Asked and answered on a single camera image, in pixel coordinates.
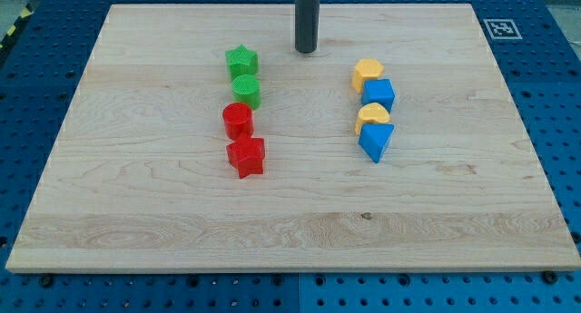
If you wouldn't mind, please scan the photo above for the red star block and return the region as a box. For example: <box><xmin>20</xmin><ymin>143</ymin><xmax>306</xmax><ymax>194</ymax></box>
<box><xmin>226</xmin><ymin>135</ymin><xmax>266</xmax><ymax>179</ymax></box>

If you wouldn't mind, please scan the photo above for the red cylinder block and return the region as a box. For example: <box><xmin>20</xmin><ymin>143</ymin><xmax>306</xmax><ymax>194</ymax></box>
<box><xmin>222</xmin><ymin>103</ymin><xmax>254</xmax><ymax>141</ymax></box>

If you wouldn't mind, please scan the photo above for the green cylinder block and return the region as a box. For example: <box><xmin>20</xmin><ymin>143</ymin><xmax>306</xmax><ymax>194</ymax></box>
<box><xmin>231</xmin><ymin>74</ymin><xmax>261</xmax><ymax>110</ymax></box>

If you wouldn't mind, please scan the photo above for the blue triangle block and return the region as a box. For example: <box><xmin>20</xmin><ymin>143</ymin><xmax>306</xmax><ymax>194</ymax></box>
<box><xmin>358</xmin><ymin>123</ymin><xmax>395</xmax><ymax>163</ymax></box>

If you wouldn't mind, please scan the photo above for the light wooden board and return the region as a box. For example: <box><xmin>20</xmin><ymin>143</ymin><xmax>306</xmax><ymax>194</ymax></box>
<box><xmin>6</xmin><ymin>4</ymin><xmax>580</xmax><ymax>273</ymax></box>

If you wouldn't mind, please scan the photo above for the yellow heart block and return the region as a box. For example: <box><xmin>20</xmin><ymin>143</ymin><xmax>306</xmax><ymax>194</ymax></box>
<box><xmin>354</xmin><ymin>103</ymin><xmax>391</xmax><ymax>135</ymax></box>

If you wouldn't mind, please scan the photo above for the green star block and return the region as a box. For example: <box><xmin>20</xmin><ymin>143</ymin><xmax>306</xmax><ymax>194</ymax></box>
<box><xmin>225</xmin><ymin>44</ymin><xmax>259</xmax><ymax>80</ymax></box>

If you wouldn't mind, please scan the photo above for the blue cube block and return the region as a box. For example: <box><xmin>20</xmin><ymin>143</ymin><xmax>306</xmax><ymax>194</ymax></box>
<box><xmin>361</xmin><ymin>79</ymin><xmax>396</xmax><ymax>112</ymax></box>

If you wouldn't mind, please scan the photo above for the yellow hexagon block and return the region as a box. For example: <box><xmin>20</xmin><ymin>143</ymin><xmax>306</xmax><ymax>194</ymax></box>
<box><xmin>351</xmin><ymin>58</ymin><xmax>384</xmax><ymax>93</ymax></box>

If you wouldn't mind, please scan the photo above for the white fiducial marker tag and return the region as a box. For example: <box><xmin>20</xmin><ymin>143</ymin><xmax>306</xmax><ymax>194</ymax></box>
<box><xmin>484</xmin><ymin>18</ymin><xmax>522</xmax><ymax>40</ymax></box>

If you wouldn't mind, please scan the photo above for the black yellow hazard tape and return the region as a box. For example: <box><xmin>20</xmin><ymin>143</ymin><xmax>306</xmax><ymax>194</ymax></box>
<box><xmin>1</xmin><ymin>3</ymin><xmax>34</xmax><ymax>51</ymax></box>

